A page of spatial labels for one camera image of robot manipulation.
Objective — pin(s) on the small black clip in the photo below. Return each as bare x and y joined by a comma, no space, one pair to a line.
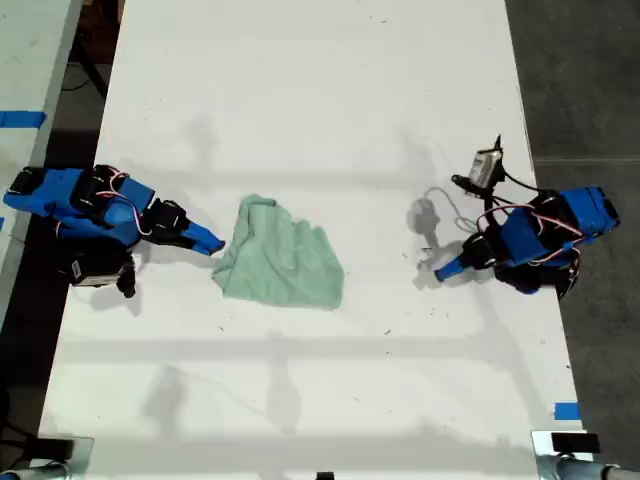
325,476

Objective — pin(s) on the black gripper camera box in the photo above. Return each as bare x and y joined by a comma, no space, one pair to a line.
95,267
486,167

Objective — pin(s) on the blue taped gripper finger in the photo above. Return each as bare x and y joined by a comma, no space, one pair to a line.
450,270
205,236
197,247

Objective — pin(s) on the shiny metal table bracket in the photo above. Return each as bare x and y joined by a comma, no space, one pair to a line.
542,460
82,457

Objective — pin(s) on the small black box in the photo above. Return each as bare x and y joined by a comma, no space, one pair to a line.
56,448
575,443

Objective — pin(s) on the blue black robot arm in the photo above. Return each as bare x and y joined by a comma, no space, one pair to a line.
540,235
125,220

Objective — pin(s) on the grey pipe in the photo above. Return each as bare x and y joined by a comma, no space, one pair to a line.
35,472
585,470

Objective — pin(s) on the white side table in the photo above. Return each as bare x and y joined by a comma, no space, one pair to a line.
25,55

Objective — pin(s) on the square blue tape piece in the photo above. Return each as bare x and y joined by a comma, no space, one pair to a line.
567,411

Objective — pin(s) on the black camera stalk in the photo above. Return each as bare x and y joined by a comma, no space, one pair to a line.
462,181

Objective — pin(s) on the pale green t-shirt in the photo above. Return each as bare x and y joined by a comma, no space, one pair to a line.
280,255

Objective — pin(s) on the long blue tape strip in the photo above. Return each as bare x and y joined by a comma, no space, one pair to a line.
22,119

